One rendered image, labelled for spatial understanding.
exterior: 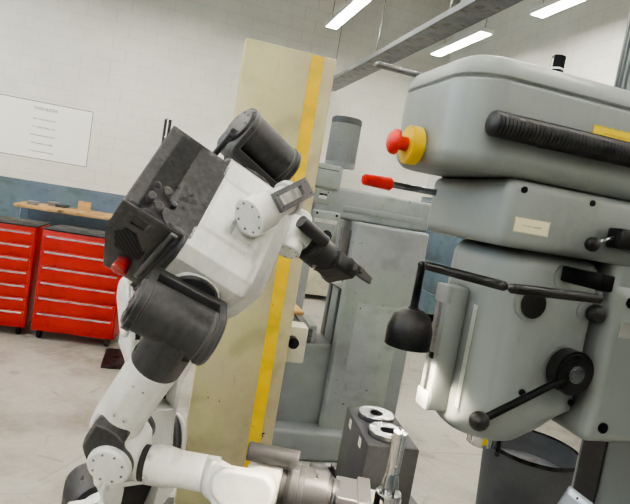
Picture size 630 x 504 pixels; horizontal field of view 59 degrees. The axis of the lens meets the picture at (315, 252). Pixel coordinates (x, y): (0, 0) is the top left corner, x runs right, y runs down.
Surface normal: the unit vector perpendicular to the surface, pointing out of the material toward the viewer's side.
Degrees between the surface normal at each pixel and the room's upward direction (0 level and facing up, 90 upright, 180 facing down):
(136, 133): 90
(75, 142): 90
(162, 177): 58
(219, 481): 80
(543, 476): 94
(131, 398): 104
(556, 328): 90
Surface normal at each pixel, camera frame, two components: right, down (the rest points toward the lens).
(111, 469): -0.09, 0.32
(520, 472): -0.50, 0.06
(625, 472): -0.95, -0.14
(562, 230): 0.26, 0.13
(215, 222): 0.56, -0.38
